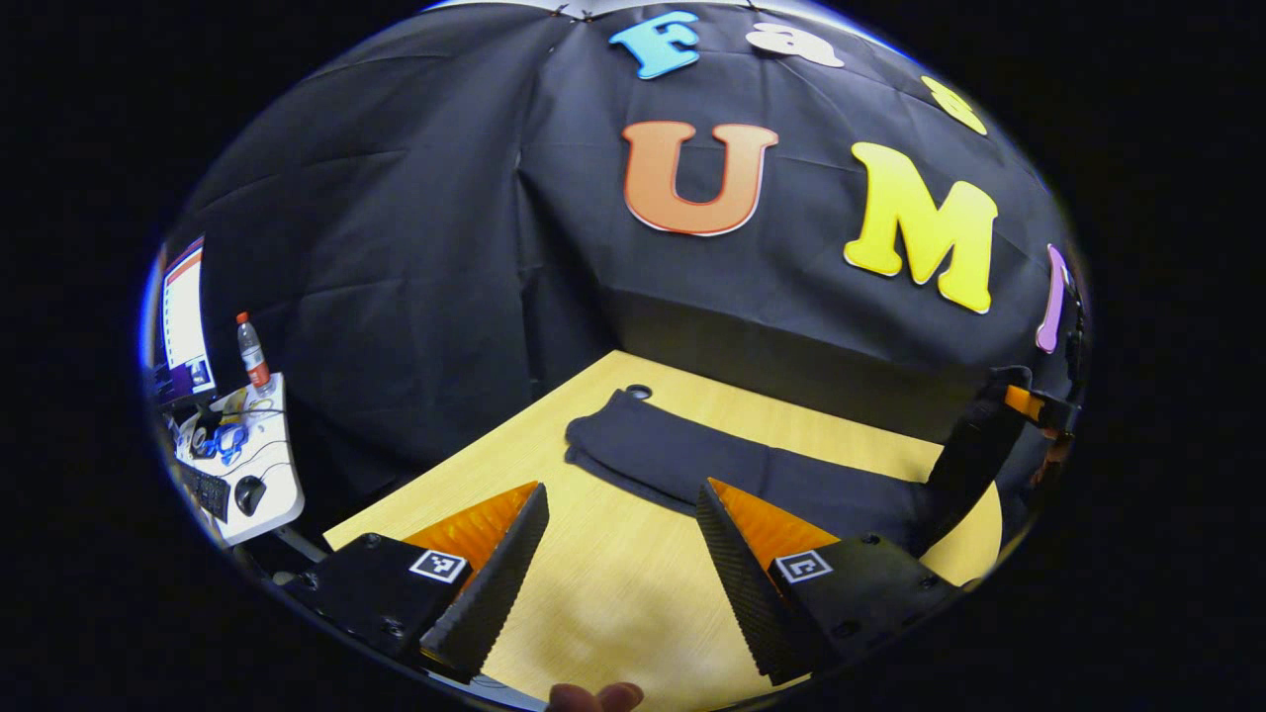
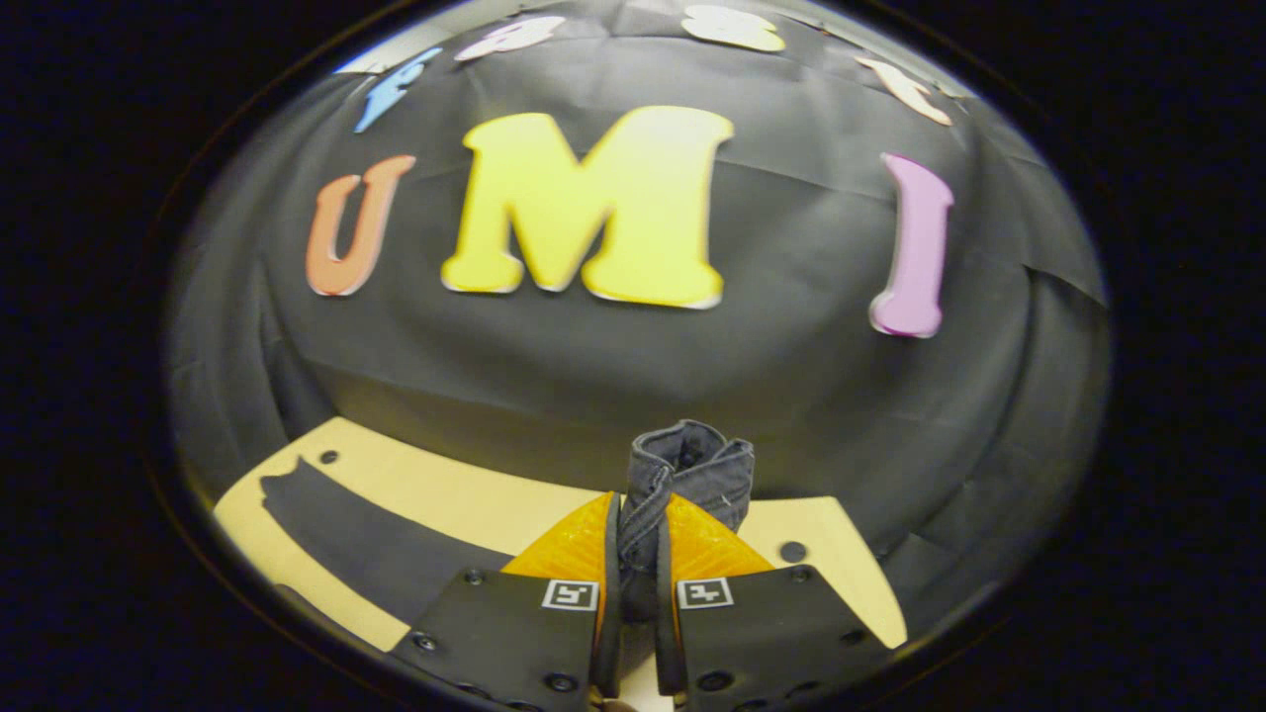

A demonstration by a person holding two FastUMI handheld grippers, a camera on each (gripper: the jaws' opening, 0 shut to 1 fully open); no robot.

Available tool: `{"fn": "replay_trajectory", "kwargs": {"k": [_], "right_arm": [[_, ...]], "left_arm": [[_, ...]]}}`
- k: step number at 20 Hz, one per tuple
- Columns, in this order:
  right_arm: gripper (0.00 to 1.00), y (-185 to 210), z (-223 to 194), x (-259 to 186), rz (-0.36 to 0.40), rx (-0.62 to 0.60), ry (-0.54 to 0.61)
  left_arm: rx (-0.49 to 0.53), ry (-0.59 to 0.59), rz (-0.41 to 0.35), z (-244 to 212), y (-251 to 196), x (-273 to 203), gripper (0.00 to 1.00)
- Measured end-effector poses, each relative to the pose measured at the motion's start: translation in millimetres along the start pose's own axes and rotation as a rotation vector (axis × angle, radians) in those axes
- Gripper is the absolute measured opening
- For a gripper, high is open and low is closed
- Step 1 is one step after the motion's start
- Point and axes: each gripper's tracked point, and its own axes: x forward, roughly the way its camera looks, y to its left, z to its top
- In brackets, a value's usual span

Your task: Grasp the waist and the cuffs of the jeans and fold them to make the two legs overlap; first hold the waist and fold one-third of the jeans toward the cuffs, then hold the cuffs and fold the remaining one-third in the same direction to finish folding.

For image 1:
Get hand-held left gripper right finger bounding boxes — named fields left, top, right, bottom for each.
left=694, top=477, right=966, bottom=686

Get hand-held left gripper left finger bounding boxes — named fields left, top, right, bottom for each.
left=279, top=481, right=552, bottom=684

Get dark jeans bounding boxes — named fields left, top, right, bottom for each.
left=564, top=364, right=1037, bottom=557

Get white side desk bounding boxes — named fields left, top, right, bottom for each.
left=170, top=372, right=308, bottom=548

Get black keyboard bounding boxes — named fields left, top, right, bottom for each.
left=176, top=457, right=234, bottom=523

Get clear bottle red label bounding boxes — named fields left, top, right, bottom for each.
left=234, top=311, right=273, bottom=393

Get black backdrop cloth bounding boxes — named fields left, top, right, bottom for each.
left=158, top=0, right=1089, bottom=535

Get computer monitor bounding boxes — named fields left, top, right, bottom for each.
left=153, top=235, right=219, bottom=404

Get blue cable bundle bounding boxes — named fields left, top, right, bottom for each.
left=191, top=420, right=248, bottom=466

